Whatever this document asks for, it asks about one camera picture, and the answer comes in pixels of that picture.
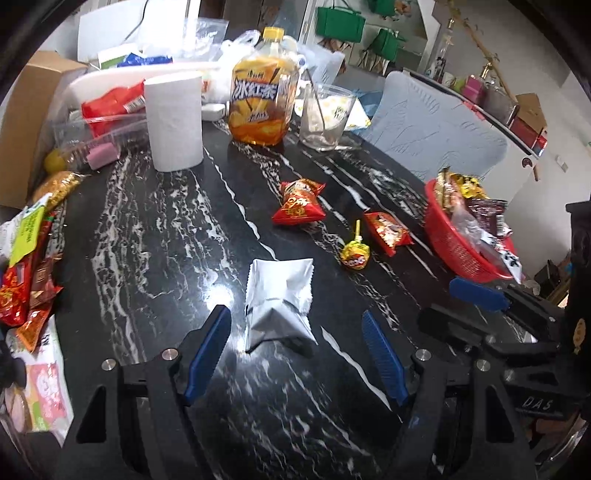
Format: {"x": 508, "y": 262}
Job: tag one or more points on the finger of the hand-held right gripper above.
{"x": 443, "y": 318}
{"x": 475, "y": 293}

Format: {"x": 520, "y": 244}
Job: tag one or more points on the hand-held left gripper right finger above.
{"x": 383, "y": 355}

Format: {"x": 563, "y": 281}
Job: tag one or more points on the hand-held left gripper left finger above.
{"x": 210, "y": 350}

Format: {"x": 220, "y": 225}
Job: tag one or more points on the red plastic basket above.
{"x": 455, "y": 249}

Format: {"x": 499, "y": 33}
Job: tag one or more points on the clear zip bag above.
{"x": 464, "y": 217}

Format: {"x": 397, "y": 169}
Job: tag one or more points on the silver foil packet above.
{"x": 277, "y": 304}

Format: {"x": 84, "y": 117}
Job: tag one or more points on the dark brown snack packet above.
{"x": 487, "y": 212}

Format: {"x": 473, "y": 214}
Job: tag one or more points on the yellow snack packet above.
{"x": 468, "y": 187}

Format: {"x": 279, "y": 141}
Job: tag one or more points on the small red snack packet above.
{"x": 388, "y": 230}

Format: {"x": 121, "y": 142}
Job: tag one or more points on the yellow lollipop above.
{"x": 354, "y": 255}

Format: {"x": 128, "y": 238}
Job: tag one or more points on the gold brown snack packet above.
{"x": 445, "y": 191}

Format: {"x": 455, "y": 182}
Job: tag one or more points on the grey chair back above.
{"x": 438, "y": 134}

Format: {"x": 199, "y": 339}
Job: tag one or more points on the red box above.
{"x": 526, "y": 134}

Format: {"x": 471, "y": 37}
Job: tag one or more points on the orange-red snack packet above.
{"x": 298, "y": 205}

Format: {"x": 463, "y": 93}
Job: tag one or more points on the pink white flat packet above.
{"x": 44, "y": 392}

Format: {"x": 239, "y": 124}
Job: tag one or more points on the small cardboard box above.
{"x": 531, "y": 108}

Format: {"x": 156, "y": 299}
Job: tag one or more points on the pile of snack packets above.
{"x": 27, "y": 277}

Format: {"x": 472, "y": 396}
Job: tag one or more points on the pink container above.
{"x": 474, "y": 90}

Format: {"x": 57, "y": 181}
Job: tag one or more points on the yellow spotted white packet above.
{"x": 358, "y": 121}

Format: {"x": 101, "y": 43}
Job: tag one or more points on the clear plastic cup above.
{"x": 325, "y": 129}

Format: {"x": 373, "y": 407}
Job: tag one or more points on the pink block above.
{"x": 104, "y": 155}

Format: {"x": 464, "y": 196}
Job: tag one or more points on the golden snack packet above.
{"x": 57, "y": 187}

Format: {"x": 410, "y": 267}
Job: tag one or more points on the white paper towel roll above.
{"x": 174, "y": 122}

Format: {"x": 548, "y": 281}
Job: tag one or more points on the small white box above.
{"x": 212, "y": 111}

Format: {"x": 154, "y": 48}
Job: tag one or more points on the yellow lemon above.
{"x": 55, "y": 161}

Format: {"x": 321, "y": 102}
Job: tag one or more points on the thin stirring stick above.
{"x": 317, "y": 104}

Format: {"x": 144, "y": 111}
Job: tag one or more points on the tall glass bottle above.
{"x": 446, "y": 46}

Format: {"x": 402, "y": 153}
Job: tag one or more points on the bamboo stalk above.
{"x": 480, "y": 39}

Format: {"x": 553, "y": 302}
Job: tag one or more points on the clear plastic container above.
{"x": 74, "y": 134}

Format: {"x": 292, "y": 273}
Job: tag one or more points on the large red packet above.
{"x": 111, "y": 108}

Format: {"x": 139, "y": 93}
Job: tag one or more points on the iced tea bottle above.
{"x": 263, "y": 92}

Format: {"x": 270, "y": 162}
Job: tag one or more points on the clear plastic bag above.
{"x": 323, "y": 57}

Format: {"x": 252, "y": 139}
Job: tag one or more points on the long white tray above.
{"x": 115, "y": 78}

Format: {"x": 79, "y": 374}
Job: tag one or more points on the open cardboard box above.
{"x": 32, "y": 115}

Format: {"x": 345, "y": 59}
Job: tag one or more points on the blue white packet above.
{"x": 147, "y": 60}

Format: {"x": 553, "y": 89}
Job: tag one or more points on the large green tote bag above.
{"x": 339, "y": 23}

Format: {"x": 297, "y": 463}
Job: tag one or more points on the green white box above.
{"x": 115, "y": 55}

